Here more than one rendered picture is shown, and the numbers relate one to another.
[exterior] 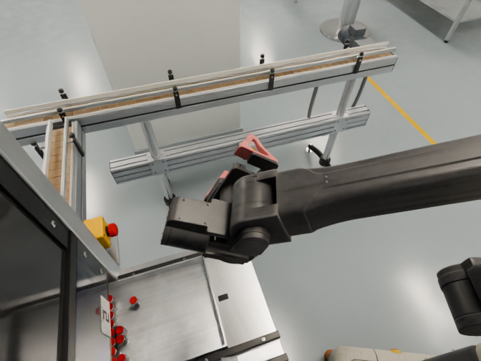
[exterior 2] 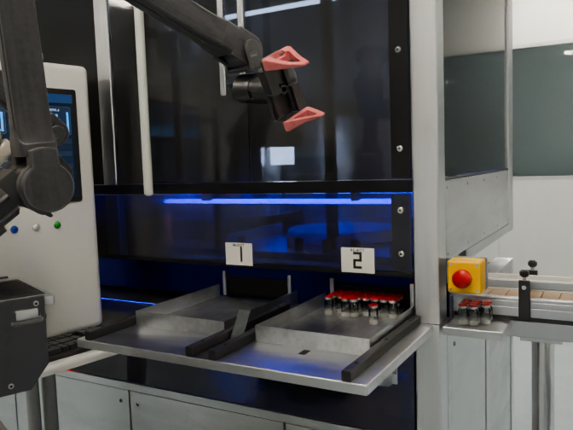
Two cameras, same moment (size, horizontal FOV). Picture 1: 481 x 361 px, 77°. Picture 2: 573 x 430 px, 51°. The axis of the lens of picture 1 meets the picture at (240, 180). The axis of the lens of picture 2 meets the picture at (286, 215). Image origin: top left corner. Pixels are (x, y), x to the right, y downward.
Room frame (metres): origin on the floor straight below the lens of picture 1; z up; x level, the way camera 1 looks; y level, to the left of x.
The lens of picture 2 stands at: (1.12, -0.76, 1.26)
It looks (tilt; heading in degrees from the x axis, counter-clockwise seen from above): 5 degrees down; 137
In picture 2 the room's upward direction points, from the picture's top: 2 degrees counter-clockwise
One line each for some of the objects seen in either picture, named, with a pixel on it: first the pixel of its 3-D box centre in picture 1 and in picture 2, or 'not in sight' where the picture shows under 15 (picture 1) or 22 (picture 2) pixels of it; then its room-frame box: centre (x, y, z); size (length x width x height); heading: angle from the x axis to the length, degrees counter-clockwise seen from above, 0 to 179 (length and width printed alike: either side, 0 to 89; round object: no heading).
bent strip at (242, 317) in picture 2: (249, 357); (227, 331); (0.12, -0.02, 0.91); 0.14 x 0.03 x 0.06; 107
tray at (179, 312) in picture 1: (154, 317); (344, 319); (0.21, 0.23, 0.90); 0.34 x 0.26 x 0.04; 108
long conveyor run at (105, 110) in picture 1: (222, 84); not in sight; (1.26, 0.09, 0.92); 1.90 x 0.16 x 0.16; 108
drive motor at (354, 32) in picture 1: (358, 41); not in sight; (1.73, -0.69, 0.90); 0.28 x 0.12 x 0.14; 18
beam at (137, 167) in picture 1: (249, 141); not in sight; (1.31, -0.05, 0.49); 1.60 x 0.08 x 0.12; 108
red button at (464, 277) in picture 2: (110, 230); (462, 278); (0.43, 0.38, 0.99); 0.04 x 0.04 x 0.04; 18
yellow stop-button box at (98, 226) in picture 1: (94, 234); (467, 275); (0.42, 0.42, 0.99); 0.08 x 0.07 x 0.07; 108
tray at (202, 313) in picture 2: not in sight; (221, 306); (-0.11, 0.13, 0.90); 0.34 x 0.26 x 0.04; 108
